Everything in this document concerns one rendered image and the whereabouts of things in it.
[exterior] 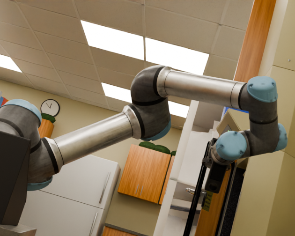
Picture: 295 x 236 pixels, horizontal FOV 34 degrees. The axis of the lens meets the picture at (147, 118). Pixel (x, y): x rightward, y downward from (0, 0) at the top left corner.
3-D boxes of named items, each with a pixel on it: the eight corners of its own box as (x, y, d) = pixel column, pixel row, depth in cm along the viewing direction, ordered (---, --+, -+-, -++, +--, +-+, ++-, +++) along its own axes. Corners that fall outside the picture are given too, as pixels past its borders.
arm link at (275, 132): (289, 119, 125) (248, 128, 125) (289, 154, 131) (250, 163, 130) (277, 106, 132) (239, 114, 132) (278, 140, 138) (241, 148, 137)
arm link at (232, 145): (253, 154, 125) (222, 161, 125) (245, 160, 136) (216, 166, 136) (246, 126, 127) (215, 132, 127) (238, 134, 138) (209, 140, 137)
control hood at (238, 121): (237, 157, 198) (243, 134, 200) (253, 143, 166) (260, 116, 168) (210, 150, 198) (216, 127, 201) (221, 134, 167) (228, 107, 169)
